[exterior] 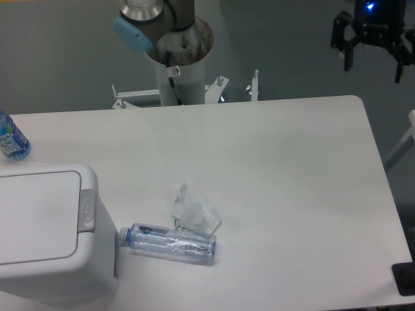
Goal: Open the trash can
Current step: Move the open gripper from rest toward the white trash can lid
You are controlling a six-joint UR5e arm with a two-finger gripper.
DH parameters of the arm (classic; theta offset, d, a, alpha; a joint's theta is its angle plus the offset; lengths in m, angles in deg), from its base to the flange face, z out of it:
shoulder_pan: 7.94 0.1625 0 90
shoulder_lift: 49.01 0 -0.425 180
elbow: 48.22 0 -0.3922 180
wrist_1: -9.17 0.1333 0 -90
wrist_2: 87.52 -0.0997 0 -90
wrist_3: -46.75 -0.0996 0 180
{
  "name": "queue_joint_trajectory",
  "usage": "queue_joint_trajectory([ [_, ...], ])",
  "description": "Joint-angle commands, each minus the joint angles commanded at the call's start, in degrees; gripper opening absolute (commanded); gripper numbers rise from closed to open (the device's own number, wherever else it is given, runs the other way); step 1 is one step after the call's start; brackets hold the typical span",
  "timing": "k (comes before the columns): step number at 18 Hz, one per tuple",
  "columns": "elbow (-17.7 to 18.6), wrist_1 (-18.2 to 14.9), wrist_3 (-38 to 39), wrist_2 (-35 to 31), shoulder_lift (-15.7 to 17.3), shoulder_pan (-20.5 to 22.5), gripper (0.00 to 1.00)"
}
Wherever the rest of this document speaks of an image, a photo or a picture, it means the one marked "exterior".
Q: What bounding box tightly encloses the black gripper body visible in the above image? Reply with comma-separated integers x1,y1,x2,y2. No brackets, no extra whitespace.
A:
351,0,406,47

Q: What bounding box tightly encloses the white trash can lid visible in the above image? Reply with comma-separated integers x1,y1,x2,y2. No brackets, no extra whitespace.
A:
1,172,81,265

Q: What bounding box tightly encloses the blue labelled water bottle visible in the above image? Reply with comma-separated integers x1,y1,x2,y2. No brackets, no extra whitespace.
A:
1,111,31,161

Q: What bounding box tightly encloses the white plastic trash can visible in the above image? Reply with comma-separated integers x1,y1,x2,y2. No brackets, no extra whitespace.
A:
1,164,118,304

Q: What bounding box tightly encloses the crumpled clear plastic wrapper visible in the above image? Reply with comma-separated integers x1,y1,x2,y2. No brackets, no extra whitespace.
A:
171,183,222,235

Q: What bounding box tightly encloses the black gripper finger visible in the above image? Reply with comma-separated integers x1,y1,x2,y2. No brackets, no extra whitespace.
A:
330,11,362,71
386,27,414,84

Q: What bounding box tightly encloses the empty clear plastic bottle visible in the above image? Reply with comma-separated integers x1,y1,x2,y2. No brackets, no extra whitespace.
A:
118,223,217,265

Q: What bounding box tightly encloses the black clamp at table edge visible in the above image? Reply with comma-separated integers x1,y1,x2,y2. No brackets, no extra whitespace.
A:
392,262,414,297

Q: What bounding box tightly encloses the grey lid push button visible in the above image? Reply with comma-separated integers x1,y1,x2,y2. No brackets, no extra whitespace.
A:
78,189,96,233

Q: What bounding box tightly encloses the white frame at right edge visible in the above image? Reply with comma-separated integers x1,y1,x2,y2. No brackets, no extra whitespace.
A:
383,110,414,172

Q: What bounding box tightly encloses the black cable on pedestal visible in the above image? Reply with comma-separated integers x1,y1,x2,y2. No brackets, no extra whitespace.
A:
164,50,184,106

